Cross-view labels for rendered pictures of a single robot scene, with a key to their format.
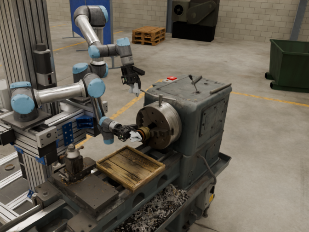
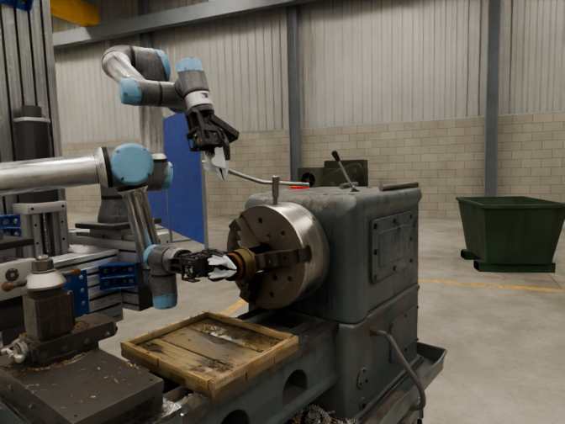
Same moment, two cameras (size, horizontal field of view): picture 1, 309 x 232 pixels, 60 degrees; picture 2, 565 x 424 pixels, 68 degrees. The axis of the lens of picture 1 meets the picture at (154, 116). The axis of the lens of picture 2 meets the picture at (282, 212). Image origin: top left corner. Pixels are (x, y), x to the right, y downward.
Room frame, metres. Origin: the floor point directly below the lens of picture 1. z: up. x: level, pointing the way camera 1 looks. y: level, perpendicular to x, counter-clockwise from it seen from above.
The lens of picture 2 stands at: (0.37, -0.05, 1.34)
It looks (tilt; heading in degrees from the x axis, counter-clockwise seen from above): 6 degrees down; 0
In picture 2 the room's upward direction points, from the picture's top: 2 degrees counter-clockwise
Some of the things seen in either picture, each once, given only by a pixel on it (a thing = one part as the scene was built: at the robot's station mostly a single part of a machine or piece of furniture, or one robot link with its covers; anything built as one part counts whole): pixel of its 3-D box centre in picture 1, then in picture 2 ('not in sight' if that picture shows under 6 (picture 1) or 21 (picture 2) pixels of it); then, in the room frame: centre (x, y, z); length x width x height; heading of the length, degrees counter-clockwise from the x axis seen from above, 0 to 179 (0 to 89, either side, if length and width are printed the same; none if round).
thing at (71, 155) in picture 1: (72, 152); (44, 278); (1.20, 0.43, 1.13); 0.08 x 0.08 x 0.03
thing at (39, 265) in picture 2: (71, 147); (42, 262); (1.20, 0.43, 1.17); 0.04 x 0.04 x 0.03
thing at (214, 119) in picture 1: (187, 109); (336, 241); (1.96, -0.26, 1.06); 0.59 x 0.48 x 0.39; 141
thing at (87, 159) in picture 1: (78, 170); (63, 341); (1.22, 0.42, 0.99); 0.20 x 0.10 x 0.05; 141
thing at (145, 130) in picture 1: (142, 133); (240, 264); (1.52, 0.07, 1.08); 0.09 x 0.09 x 0.09; 51
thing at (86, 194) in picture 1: (81, 184); (64, 376); (1.16, 0.39, 0.95); 0.43 x 0.17 x 0.05; 51
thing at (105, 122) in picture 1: (107, 124); (162, 258); (1.63, 0.32, 1.08); 0.11 x 0.08 x 0.09; 50
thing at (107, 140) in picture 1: (107, 134); (163, 288); (1.65, 0.33, 0.98); 0.11 x 0.08 x 0.11; 26
